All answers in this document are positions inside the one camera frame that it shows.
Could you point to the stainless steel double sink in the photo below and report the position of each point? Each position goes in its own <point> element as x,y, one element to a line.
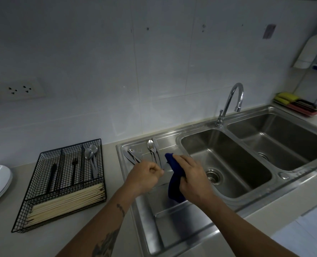
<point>228,163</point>

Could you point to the person's left hand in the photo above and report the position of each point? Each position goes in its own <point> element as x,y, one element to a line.
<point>145,177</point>

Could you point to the person's left forearm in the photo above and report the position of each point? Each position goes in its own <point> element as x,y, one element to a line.
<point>102,227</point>

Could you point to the person's right forearm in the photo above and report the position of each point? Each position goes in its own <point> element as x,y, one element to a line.
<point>241,230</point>

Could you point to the white spray bottle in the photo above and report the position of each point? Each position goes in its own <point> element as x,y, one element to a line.
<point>308,53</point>

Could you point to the red sponge tray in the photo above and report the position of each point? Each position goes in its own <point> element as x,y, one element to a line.
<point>308,114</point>

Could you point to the yellow sponge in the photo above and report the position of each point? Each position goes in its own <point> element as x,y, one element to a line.
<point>287,98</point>

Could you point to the pile of steel cutlery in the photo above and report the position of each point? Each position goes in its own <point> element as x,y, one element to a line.
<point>131,157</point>

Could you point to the black fork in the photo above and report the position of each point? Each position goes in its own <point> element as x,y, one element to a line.
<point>74,171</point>

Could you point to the person's right hand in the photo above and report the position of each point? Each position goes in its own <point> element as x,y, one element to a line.
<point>197,184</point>

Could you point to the black knife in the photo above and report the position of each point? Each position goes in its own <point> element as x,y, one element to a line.
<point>52,176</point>

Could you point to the bundle of wooden chopsticks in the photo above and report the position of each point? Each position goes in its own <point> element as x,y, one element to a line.
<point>64,204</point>

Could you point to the dark scouring pad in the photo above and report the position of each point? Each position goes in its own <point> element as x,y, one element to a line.
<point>304,104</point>

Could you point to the white wall outlet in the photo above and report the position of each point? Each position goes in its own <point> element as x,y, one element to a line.
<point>39,89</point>

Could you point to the chrome faucet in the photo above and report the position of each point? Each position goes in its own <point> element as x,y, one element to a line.
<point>238,85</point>

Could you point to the dark blue cloth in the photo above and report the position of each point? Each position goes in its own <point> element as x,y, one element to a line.
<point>174,190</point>

